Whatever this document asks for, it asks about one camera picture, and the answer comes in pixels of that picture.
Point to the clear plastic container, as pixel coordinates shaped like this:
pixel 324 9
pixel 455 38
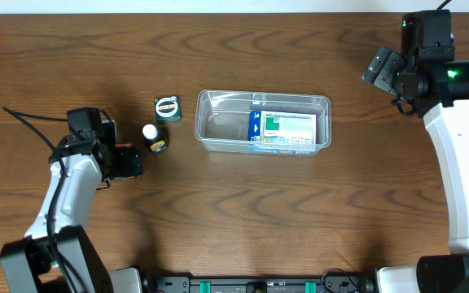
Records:
pixel 222 116

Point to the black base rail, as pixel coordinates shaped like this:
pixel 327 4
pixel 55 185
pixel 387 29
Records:
pixel 331 282

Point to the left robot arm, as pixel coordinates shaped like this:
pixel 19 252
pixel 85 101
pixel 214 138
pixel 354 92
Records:
pixel 56 254

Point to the green Zam-Buk ointment box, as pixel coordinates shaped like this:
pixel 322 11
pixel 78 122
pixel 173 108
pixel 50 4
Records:
pixel 168 109

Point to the white green medicine box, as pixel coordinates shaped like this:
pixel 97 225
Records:
pixel 300 128

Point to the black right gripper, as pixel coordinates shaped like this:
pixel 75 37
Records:
pixel 381 68

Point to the dark syrup bottle white cap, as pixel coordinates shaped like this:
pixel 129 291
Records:
pixel 154 138

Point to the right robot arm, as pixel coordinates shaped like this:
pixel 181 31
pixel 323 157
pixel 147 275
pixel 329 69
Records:
pixel 448 128

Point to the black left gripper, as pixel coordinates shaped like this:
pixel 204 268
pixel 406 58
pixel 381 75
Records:
pixel 129 161

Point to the red Panadol ActiFast packet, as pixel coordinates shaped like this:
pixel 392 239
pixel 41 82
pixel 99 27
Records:
pixel 122 145

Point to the blue cooling patch box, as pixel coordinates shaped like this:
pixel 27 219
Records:
pixel 274 145

